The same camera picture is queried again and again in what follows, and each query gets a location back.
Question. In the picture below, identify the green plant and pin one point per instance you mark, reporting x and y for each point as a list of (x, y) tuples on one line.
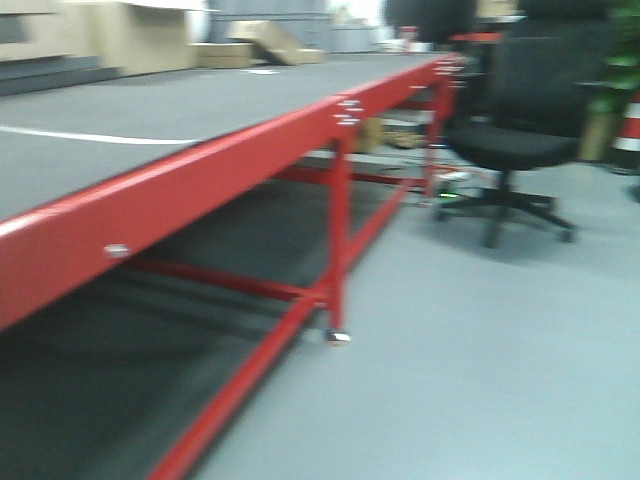
[(617, 83)]

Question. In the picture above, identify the red metal table frame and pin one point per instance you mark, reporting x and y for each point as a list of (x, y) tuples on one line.
[(165, 296)]

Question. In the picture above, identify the black office chair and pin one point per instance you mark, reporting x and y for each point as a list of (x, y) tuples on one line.
[(537, 105)]

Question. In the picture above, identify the beige cardboard boxes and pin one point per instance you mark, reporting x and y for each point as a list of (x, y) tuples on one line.
[(140, 37)]

